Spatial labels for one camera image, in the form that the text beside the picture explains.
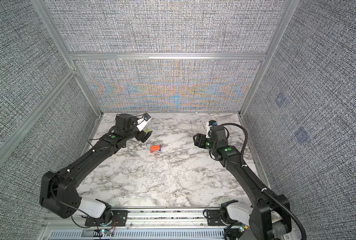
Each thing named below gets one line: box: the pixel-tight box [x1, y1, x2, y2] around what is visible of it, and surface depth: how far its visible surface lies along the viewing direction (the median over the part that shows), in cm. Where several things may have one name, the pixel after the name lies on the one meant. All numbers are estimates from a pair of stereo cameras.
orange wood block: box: [150, 145, 161, 151], surface depth 102 cm
